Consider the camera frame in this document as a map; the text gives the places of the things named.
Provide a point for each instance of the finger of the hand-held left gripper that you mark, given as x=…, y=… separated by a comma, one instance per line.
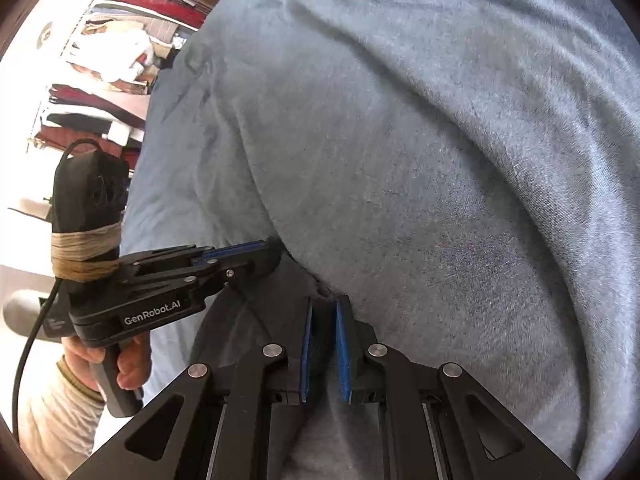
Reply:
x=235, y=248
x=220, y=276

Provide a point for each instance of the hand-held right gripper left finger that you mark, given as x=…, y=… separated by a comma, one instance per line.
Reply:
x=306, y=350

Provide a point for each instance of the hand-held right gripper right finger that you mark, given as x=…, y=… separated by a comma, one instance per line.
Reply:
x=343, y=350

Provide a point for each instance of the blue-grey pants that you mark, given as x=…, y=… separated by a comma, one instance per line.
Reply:
x=400, y=185

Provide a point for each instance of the person's left forearm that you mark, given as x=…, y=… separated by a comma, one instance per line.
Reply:
x=55, y=415

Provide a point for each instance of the person's left hand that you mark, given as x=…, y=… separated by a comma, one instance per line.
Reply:
x=127, y=365

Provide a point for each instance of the shelf of folded clothes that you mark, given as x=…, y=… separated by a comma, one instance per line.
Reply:
x=115, y=60

